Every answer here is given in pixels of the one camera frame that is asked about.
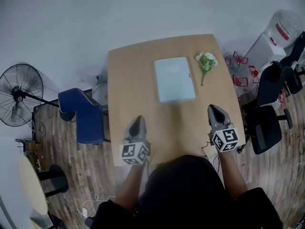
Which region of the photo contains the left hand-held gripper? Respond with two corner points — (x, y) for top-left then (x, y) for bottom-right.
(119, 115), (151, 166)

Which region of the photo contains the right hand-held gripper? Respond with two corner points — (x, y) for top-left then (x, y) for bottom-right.
(207, 104), (239, 153)

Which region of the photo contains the person's right forearm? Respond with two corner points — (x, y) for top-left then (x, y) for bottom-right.
(218, 150), (248, 200)

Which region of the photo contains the person's left forearm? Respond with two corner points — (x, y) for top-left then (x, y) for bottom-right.
(114, 163), (146, 212)

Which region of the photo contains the black office chair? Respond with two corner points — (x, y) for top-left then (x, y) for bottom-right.
(280, 31), (305, 95)
(243, 61), (294, 155)

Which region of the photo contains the blue chair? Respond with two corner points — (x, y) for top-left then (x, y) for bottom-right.
(58, 87), (107, 145)

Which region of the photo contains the wooden table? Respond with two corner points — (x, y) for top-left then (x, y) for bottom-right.
(107, 34), (246, 167)

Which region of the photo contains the white artificial flower sprig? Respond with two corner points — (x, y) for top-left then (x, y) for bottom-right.
(195, 52), (219, 86)

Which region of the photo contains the person's black shirt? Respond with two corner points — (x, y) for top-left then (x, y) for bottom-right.
(90, 154), (285, 229)

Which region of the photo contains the white water dispenser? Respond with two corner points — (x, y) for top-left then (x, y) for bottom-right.
(244, 10), (305, 72)

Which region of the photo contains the cardboard box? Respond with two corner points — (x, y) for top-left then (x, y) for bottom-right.
(22, 139), (42, 167)

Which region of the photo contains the round beige table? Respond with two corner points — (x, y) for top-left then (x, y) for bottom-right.
(18, 155), (69, 216)

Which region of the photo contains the black standing fan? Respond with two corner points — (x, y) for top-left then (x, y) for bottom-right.
(0, 63), (60, 128)

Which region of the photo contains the black cable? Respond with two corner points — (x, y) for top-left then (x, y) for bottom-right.
(213, 153), (221, 174)
(201, 141), (211, 157)

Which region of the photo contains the white charger with cable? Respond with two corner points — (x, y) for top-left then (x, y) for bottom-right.
(63, 193), (117, 219)

